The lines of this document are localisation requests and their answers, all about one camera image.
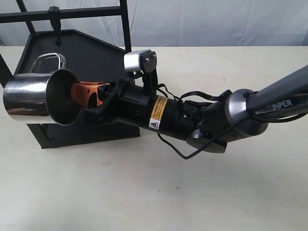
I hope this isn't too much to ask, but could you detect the stainless steel mug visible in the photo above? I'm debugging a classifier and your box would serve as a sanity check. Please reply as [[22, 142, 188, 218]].
[[3, 53, 81, 126]]

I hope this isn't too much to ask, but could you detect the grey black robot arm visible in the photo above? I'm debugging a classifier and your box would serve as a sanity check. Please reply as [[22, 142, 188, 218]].
[[70, 66, 308, 154]]

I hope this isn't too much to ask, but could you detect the grey fabric backdrop curtain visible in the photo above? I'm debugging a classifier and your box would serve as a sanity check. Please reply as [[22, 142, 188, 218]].
[[0, 0, 308, 47]]

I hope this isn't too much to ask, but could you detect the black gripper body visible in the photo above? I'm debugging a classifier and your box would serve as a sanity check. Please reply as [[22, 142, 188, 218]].
[[84, 77, 161, 133]]

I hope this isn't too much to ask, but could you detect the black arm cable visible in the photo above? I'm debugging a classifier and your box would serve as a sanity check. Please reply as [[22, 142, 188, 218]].
[[156, 83, 265, 160]]

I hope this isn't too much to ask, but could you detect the black two-tier metal rack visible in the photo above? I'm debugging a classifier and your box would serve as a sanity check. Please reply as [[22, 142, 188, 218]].
[[0, 0, 140, 149]]

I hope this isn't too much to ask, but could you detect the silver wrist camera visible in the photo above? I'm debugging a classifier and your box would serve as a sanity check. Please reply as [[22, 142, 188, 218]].
[[124, 50, 157, 73]]

